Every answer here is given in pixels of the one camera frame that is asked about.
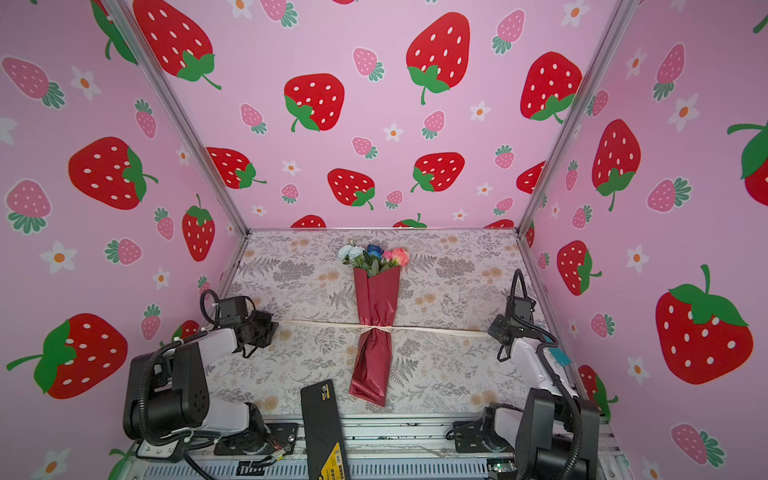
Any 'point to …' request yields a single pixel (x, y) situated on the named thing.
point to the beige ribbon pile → (379, 328)
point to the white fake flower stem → (349, 252)
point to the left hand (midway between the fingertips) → (278, 317)
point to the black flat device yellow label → (322, 432)
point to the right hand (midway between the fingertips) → (507, 327)
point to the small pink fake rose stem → (387, 255)
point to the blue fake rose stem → (375, 250)
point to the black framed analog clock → (147, 450)
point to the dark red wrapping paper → (373, 353)
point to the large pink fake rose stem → (401, 255)
